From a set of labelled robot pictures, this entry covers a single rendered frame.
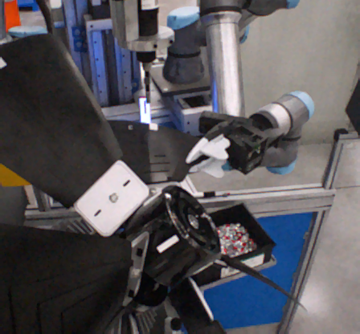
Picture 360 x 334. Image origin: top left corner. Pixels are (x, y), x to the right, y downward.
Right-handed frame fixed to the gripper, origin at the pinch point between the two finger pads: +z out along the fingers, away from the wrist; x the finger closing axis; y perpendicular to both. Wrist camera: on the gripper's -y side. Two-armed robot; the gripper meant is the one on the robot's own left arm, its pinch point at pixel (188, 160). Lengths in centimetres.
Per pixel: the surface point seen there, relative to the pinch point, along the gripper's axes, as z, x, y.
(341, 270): -105, 117, 21
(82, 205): 24.3, -8.1, 4.1
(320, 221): -52, 45, 13
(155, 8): 11.4, -30.8, 2.4
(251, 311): -39, 93, 7
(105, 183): 20.3, -9.4, 3.8
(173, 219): 17.8, -9.7, 14.3
